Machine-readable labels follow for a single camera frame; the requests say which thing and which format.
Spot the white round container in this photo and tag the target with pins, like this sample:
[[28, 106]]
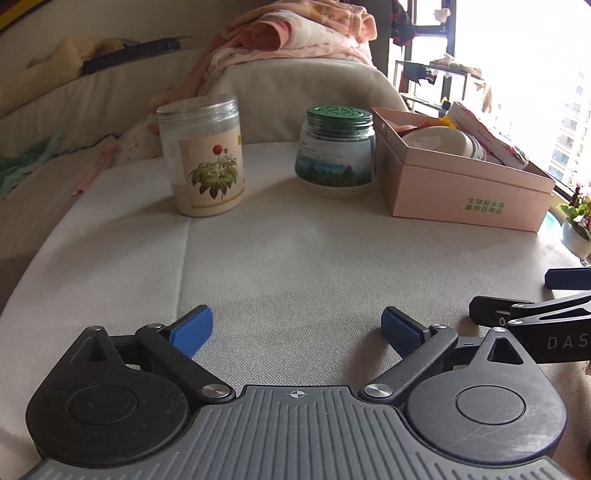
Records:
[[438, 141]]

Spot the pink cloth strip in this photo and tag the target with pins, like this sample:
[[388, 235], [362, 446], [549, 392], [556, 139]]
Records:
[[99, 161]]

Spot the large beige plush toy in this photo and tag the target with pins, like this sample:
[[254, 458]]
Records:
[[60, 60]]

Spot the beige sofa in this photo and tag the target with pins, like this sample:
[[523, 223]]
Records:
[[277, 106]]

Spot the white tablecloth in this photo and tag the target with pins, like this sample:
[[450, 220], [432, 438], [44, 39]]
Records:
[[300, 258]]

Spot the glass jar with green lid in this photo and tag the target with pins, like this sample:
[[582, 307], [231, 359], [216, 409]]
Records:
[[332, 170]]

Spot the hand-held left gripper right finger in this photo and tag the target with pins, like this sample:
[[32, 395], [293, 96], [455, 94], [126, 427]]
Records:
[[399, 330]]

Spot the green blanket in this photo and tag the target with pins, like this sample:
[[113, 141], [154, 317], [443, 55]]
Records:
[[18, 170]]

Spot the pink cardboard box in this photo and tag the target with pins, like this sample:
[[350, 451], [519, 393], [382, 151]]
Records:
[[461, 194]]

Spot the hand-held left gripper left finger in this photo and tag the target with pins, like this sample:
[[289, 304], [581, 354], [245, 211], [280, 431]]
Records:
[[191, 330]]

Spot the floral patterned pillow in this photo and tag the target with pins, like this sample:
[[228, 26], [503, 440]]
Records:
[[138, 138]]

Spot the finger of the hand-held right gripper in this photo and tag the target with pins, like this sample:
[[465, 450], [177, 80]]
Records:
[[568, 278], [489, 309]]

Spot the metal drying rack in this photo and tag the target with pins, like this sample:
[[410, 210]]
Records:
[[443, 78]]

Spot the colourful patterned packet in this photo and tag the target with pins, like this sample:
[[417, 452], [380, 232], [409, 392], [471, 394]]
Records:
[[489, 138]]

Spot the potted plant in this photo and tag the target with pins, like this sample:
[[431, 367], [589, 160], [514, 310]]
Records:
[[577, 240]]

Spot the hanging dark garment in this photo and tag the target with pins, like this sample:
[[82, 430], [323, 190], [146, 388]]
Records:
[[404, 23]]

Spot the pink printed blanket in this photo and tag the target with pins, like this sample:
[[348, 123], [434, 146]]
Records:
[[300, 32]]

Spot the tall jar with flower label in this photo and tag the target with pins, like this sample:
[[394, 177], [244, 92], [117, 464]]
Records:
[[207, 184]]

